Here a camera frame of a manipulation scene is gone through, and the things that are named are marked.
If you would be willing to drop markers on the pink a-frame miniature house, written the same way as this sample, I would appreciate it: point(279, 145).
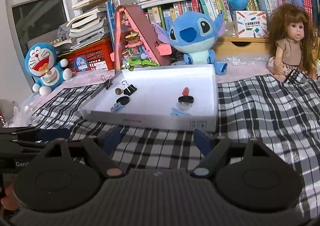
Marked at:
point(135, 41)

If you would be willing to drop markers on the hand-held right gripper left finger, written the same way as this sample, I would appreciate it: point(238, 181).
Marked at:
point(111, 141)

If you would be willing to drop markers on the blue hair clip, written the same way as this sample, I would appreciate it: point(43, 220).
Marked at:
point(117, 108)
point(178, 112)

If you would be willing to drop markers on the red plastic crate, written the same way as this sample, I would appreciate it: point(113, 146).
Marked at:
point(96, 52)

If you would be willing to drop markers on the clear round cap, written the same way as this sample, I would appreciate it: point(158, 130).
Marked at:
point(184, 106)

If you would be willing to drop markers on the blue alien plush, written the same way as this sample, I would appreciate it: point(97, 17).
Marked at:
point(192, 33)

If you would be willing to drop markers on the grey cloth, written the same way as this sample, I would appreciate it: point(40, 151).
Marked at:
point(63, 32)

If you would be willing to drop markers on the tall blue books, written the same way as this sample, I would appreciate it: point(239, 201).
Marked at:
point(111, 23)

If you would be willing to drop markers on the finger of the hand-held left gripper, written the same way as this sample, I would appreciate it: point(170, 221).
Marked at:
point(53, 134)
point(25, 148)

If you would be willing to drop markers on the black round disc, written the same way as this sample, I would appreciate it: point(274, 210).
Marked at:
point(123, 100)

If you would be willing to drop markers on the pink bed sheet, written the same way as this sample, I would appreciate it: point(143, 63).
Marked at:
point(240, 66)

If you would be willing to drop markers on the round blue badge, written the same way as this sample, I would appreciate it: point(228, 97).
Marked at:
point(80, 63)

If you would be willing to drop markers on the red topped black stamp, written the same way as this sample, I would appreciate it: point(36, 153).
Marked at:
point(186, 98)

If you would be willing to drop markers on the black comb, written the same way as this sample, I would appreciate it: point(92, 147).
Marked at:
point(293, 76)

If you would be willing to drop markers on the stack of lying books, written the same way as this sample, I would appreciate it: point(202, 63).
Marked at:
point(87, 26)

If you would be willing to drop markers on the black white plaid blanket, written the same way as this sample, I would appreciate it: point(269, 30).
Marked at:
point(250, 116)

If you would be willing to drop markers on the brown haired doll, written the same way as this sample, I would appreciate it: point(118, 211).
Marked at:
point(295, 31)

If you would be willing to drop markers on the wooden drawer box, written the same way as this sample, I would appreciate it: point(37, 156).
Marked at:
point(240, 47)

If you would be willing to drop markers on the blue robot cat plush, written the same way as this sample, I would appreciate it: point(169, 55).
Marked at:
point(40, 61)

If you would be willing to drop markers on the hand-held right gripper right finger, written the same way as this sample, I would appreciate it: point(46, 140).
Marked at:
point(202, 141)

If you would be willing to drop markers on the white cardboard box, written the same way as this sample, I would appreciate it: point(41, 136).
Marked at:
point(155, 91)

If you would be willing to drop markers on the grey storage box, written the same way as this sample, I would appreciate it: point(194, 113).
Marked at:
point(42, 41)

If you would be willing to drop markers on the brown bead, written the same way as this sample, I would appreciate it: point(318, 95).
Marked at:
point(118, 90)

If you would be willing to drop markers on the clear plastic bag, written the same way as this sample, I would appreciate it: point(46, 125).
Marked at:
point(21, 113)

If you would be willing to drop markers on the black binder clip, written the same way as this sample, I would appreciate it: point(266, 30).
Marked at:
point(109, 84)
point(130, 89)

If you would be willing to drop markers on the white label printer box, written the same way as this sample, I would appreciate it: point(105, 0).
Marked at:
point(250, 24)

